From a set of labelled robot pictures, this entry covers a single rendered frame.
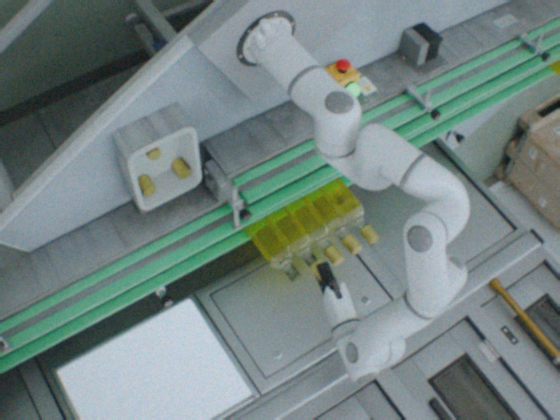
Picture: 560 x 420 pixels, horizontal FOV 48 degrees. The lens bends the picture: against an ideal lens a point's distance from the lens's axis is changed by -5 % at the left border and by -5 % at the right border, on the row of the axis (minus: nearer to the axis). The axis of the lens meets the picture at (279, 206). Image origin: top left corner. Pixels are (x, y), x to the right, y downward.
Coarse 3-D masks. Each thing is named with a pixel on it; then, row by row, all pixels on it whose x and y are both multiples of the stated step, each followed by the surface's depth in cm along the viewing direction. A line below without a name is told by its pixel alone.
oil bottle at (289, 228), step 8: (280, 208) 173; (272, 216) 172; (280, 216) 172; (288, 216) 172; (280, 224) 170; (288, 224) 171; (296, 224) 171; (280, 232) 170; (288, 232) 169; (296, 232) 169; (304, 232) 169; (288, 240) 168; (296, 240) 168; (304, 240) 168; (296, 248) 167; (304, 248) 168; (296, 256) 170
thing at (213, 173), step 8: (208, 168) 164; (216, 168) 164; (208, 176) 167; (216, 176) 163; (224, 176) 163; (208, 184) 168; (216, 184) 164; (216, 192) 167; (224, 192) 167; (224, 200) 170
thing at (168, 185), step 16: (192, 128) 149; (160, 144) 146; (176, 144) 161; (192, 144) 154; (128, 160) 144; (144, 160) 158; (160, 160) 162; (192, 160) 160; (160, 176) 166; (176, 176) 166; (192, 176) 166; (160, 192) 163; (176, 192) 164; (144, 208) 160
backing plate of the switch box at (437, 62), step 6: (402, 54) 188; (438, 54) 189; (408, 60) 187; (432, 60) 187; (438, 60) 187; (444, 60) 187; (414, 66) 186; (420, 66) 186; (426, 66) 186; (432, 66) 186; (438, 66) 186; (420, 72) 184; (426, 72) 184
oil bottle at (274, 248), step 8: (256, 224) 171; (264, 224) 171; (272, 224) 171; (248, 232) 174; (256, 232) 170; (264, 232) 170; (272, 232) 170; (256, 240) 171; (264, 240) 168; (272, 240) 168; (280, 240) 168; (264, 248) 168; (272, 248) 167; (280, 248) 167; (288, 248) 167; (264, 256) 171; (272, 256) 166; (280, 256) 166; (288, 256) 167; (272, 264) 168; (280, 264) 167
